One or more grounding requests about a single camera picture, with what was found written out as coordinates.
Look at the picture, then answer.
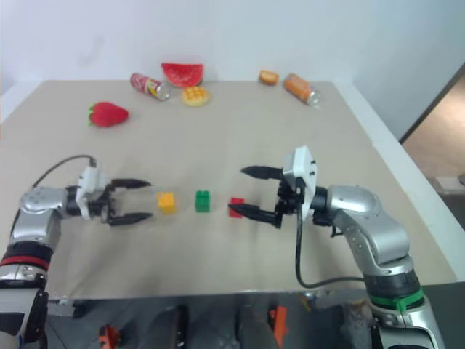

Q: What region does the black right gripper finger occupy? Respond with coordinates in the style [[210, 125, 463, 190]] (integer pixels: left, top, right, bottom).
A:
[[240, 165, 283, 180], [227, 203, 282, 228]]

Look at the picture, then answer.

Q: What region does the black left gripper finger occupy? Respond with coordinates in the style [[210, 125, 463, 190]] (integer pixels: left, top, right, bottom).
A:
[[110, 177, 154, 190], [108, 212, 154, 228]]

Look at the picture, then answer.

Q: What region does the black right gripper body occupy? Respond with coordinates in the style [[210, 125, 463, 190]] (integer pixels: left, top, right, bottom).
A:
[[275, 177, 305, 217]]

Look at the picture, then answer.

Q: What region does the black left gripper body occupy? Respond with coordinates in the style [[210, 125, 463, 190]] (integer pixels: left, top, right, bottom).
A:
[[86, 182, 123, 225]]

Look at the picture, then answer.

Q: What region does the red toy brick cube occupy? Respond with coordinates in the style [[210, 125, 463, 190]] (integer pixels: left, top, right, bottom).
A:
[[228, 196, 246, 219]]

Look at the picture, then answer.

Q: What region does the yellow toy brick cube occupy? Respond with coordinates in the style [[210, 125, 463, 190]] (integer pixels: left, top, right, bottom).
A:
[[155, 192, 178, 215]]

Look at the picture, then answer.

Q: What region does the beige table mat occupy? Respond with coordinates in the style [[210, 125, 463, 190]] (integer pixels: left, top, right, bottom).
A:
[[0, 79, 459, 301]]

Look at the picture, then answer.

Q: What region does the green toy brick cube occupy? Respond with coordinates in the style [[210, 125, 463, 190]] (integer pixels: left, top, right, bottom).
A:
[[194, 189, 213, 214]]

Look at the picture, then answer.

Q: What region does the red plush strawberry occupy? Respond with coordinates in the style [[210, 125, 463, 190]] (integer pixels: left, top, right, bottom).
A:
[[86, 101, 130, 129]]

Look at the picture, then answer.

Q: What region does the orange bottle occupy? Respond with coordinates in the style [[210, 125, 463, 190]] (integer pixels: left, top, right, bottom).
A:
[[283, 73, 322, 107]]

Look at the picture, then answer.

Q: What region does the small toy bread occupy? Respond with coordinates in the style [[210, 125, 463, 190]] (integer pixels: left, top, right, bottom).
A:
[[258, 69, 280, 86]]

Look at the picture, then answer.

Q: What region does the red drink can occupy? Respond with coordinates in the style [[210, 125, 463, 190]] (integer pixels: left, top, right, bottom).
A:
[[130, 72, 171, 101]]

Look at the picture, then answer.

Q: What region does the yellow toy waffle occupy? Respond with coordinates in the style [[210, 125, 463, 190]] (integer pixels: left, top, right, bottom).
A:
[[181, 85, 211, 108]]

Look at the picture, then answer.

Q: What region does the orange clamp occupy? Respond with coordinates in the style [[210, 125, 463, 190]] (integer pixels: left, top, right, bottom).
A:
[[268, 305, 289, 347], [98, 324, 121, 349]]

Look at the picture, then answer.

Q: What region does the toy watermelon slice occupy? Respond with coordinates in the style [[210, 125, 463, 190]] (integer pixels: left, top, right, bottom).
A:
[[161, 62, 206, 89]]

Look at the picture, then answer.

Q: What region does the grey background box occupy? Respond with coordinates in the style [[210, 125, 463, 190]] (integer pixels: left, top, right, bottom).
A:
[[433, 175, 465, 194]]

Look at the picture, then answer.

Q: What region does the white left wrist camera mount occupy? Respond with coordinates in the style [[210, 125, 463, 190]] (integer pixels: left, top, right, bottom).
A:
[[75, 165, 110, 220]]

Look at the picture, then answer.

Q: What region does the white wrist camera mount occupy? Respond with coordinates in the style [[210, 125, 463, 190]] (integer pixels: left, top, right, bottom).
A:
[[75, 165, 110, 220], [282, 145, 320, 220]]

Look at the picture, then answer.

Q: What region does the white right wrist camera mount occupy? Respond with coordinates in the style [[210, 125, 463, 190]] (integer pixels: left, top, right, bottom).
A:
[[282, 145, 320, 220]]

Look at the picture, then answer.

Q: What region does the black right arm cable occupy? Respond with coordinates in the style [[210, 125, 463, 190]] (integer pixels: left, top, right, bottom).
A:
[[294, 185, 366, 290]]

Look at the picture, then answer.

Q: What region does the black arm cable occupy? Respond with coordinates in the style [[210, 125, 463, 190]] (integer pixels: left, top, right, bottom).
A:
[[31, 155, 99, 189], [294, 185, 366, 290]]

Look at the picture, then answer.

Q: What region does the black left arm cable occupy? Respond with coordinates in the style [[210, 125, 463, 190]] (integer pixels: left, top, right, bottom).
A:
[[31, 155, 99, 189]]

